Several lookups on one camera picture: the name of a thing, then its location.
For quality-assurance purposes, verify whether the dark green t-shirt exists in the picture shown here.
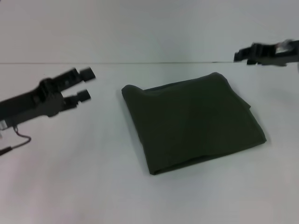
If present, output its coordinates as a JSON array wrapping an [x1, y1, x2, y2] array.
[[121, 72, 267, 176]]

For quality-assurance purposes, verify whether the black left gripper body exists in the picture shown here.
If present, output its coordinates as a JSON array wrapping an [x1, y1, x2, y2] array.
[[0, 78, 67, 125]]

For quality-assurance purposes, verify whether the left arm cable with connector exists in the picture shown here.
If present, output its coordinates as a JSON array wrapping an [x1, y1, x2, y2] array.
[[0, 126, 32, 157]]

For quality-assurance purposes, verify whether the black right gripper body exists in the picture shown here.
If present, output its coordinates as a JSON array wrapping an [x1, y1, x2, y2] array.
[[267, 39, 299, 67]]

